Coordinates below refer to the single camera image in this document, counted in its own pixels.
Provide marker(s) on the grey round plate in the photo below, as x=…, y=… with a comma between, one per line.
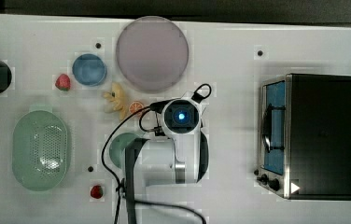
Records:
x=152, y=53

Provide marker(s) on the green oval strainer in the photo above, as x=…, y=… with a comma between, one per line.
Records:
x=40, y=151

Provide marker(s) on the pink plush strawberry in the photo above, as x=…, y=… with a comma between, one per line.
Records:
x=63, y=82

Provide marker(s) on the blue bowl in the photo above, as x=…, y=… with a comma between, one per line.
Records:
x=89, y=70

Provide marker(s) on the plush peeled banana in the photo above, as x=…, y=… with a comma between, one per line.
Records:
x=116, y=100

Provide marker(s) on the silver toaster oven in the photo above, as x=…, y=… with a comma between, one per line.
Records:
x=305, y=137

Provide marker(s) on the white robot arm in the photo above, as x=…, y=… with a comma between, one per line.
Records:
x=176, y=154

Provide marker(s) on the green mug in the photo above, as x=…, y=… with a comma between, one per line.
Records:
x=118, y=144

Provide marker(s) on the small red strawberry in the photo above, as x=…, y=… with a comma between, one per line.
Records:
x=97, y=192

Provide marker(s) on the plush orange slice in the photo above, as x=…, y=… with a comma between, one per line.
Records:
x=135, y=106

